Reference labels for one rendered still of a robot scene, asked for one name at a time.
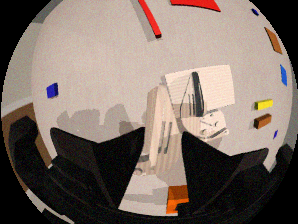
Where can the yellow flat bar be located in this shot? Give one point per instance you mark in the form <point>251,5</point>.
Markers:
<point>262,104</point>

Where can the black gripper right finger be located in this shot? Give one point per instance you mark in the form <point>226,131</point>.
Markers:
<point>208,171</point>

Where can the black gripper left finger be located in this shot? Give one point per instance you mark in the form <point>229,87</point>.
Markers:
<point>112,162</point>

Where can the blue square tile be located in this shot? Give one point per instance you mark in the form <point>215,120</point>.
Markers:
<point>283,73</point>

